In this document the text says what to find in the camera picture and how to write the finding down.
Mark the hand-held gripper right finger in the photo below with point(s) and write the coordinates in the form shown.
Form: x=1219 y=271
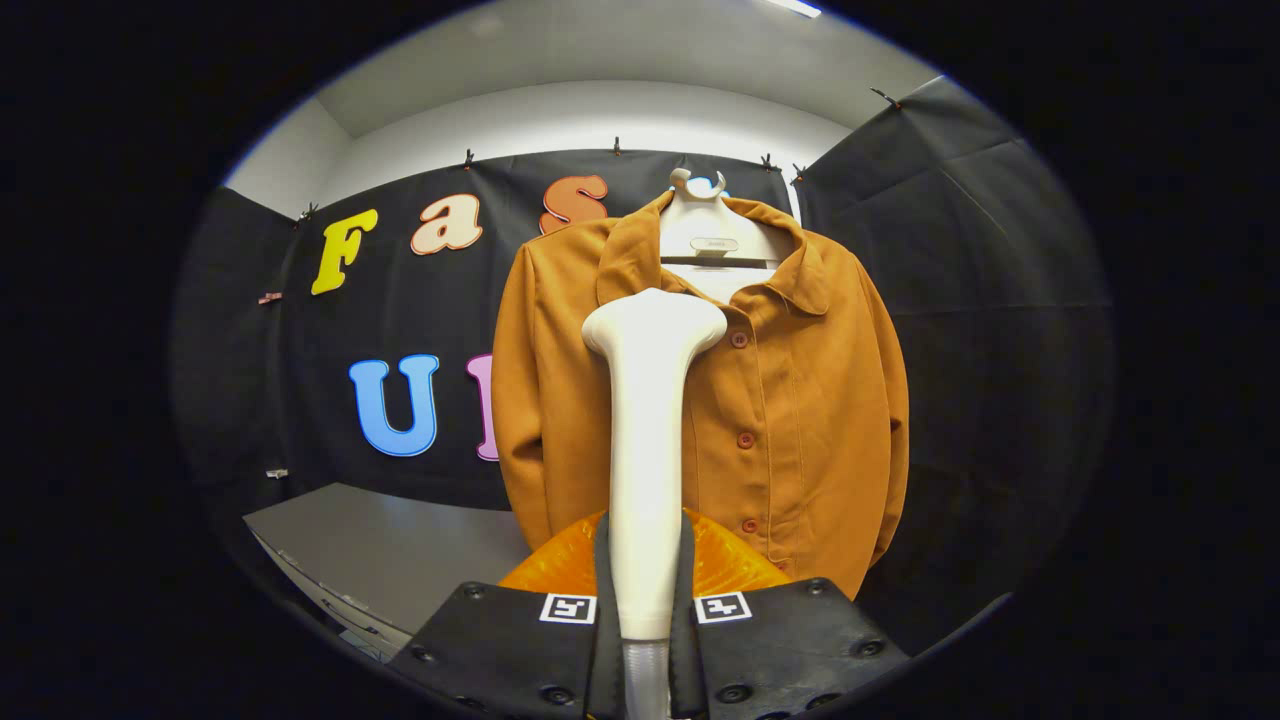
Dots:
x=790 y=650

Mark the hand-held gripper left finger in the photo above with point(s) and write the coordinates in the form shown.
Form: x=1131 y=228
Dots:
x=500 y=650

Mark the orange button shirt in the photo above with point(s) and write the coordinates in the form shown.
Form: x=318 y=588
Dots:
x=800 y=400

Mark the white clothes hanger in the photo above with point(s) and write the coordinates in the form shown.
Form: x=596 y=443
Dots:
x=710 y=225

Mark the grey cabinet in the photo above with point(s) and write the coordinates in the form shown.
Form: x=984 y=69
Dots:
x=400 y=550

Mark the row of black cloth clips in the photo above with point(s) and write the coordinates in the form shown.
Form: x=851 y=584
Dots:
x=467 y=159

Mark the long ceiling light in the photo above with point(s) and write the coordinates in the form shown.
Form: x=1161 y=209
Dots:
x=795 y=7

